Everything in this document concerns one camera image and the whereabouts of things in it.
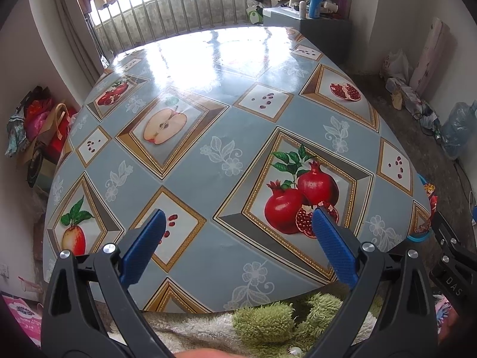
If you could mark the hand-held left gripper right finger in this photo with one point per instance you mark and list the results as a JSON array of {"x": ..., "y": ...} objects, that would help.
[{"x": 335, "y": 246}]

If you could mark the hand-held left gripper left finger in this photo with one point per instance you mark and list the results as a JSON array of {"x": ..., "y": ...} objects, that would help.
[{"x": 143, "y": 246}]

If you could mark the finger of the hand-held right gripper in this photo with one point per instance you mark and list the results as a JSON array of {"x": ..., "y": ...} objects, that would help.
[{"x": 452, "y": 240}]

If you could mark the red snack bag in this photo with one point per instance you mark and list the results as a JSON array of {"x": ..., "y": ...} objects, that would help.
[{"x": 432, "y": 201}]

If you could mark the green fluffy robe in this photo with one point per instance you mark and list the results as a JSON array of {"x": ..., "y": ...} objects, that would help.
[{"x": 268, "y": 320}]

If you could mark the large empty water jug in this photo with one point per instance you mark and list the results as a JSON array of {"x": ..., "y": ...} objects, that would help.
[{"x": 460, "y": 130}]

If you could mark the pink floral mat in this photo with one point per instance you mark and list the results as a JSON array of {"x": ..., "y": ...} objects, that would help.
[{"x": 20, "y": 317}]

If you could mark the pile of plastic litter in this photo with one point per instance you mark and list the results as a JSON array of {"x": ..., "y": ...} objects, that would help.
[{"x": 413, "y": 100}]

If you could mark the fruit print tablecloth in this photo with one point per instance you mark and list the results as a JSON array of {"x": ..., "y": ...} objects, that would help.
[{"x": 223, "y": 119}]

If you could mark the pile of colourful bags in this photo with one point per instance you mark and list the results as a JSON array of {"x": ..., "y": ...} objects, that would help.
[{"x": 37, "y": 130}]

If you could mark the pink paper roll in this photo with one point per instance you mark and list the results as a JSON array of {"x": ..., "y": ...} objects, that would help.
[{"x": 432, "y": 57}]

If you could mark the white shopping bag red print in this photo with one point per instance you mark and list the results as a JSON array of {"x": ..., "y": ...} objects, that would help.
[{"x": 395, "y": 65}]

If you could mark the grey cabinet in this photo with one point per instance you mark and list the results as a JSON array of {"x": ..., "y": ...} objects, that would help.
[{"x": 320, "y": 41}]

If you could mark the pink container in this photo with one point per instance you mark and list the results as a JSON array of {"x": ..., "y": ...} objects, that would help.
[{"x": 343, "y": 7}]

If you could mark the metal balcony railing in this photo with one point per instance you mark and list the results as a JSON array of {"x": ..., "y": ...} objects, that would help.
[{"x": 186, "y": 11}]

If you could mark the small white bottle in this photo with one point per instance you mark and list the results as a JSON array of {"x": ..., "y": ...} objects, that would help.
[{"x": 302, "y": 9}]

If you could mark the blue bottle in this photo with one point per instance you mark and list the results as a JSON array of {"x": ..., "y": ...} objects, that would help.
[{"x": 315, "y": 3}]

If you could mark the green white bag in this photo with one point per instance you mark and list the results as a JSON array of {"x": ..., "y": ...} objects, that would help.
[{"x": 254, "y": 14}]

